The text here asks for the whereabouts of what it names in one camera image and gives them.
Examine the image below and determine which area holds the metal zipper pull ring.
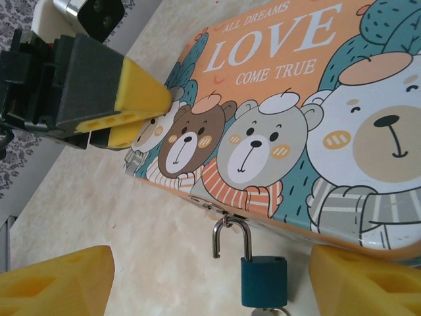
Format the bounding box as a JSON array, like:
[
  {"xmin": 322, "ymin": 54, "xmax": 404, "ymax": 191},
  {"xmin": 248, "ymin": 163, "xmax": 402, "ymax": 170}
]
[{"xmin": 212, "ymin": 217, "xmax": 289, "ymax": 310}]

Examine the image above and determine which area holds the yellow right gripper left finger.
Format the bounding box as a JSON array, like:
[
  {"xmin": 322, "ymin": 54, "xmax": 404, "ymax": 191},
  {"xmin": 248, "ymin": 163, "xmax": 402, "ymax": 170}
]
[{"xmin": 0, "ymin": 245, "xmax": 116, "ymax": 316}]

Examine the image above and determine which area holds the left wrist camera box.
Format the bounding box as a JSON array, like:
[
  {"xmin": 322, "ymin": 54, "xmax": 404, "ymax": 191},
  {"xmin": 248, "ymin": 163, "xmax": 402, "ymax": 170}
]
[{"xmin": 32, "ymin": 0, "xmax": 126, "ymax": 44}]

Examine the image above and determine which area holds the colourful patterned pouch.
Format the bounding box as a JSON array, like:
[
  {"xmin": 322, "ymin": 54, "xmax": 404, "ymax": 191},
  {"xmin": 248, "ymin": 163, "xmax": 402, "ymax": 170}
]
[{"xmin": 123, "ymin": 0, "xmax": 421, "ymax": 268}]

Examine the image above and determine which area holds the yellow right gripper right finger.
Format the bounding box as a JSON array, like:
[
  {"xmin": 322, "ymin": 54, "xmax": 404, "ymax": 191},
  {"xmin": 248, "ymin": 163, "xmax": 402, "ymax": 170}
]
[{"xmin": 310, "ymin": 245, "xmax": 421, "ymax": 316}]

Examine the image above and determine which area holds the aluminium side rail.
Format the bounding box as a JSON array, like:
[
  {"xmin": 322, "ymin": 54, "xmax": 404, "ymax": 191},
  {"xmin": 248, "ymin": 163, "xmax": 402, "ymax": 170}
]
[{"xmin": 0, "ymin": 215, "xmax": 18, "ymax": 275}]

